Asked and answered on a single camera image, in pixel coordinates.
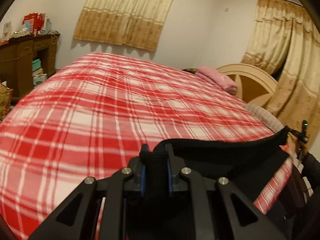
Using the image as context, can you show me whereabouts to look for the black pants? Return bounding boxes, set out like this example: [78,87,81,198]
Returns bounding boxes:
[125,126,291,240]

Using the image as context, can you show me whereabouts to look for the striped grey pillow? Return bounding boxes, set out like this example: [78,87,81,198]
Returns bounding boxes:
[244,104,284,133]

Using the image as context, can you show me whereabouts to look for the cream wooden headboard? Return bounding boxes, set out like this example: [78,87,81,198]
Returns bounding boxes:
[217,63,278,108]

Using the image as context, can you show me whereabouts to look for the pink folded blanket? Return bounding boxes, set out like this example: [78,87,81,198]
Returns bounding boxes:
[195,67,238,95]

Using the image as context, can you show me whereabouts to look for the beige corner curtain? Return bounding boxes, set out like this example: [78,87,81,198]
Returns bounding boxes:
[242,0,319,141]

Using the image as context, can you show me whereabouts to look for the red plaid bed cover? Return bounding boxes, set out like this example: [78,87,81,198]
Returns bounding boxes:
[1,53,289,239]

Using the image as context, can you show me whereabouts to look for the patterned paper bag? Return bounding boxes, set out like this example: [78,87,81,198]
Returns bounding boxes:
[0,83,13,121]

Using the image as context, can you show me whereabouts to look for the teal box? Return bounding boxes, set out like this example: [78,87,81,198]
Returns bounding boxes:
[32,59,41,72]

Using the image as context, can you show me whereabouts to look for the brown wooden desk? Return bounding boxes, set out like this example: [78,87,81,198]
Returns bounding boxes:
[1,34,60,103]

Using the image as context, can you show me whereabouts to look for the red gift bag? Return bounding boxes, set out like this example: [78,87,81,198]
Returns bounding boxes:
[22,13,46,35]

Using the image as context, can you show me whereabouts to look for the white greeting card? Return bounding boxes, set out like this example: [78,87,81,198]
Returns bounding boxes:
[2,22,12,41]

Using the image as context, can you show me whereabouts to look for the beige window curtain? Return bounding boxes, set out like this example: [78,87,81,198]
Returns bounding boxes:
[73,0,173,52]

